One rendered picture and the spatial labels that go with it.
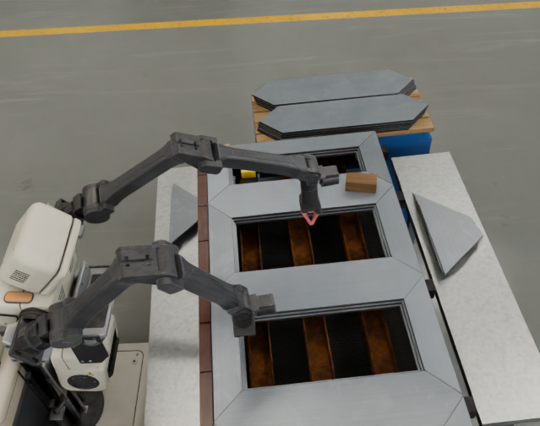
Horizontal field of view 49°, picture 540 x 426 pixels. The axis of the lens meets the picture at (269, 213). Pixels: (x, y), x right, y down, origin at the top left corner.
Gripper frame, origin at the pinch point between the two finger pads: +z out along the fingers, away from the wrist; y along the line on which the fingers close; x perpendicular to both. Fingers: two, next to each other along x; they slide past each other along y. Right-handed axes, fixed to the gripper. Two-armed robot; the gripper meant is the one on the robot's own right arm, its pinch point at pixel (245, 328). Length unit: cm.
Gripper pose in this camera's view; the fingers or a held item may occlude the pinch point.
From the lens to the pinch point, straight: 189.7
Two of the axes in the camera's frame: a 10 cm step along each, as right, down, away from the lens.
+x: -10.0, 0.9, -0.2
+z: 0.3, 4.8, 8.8
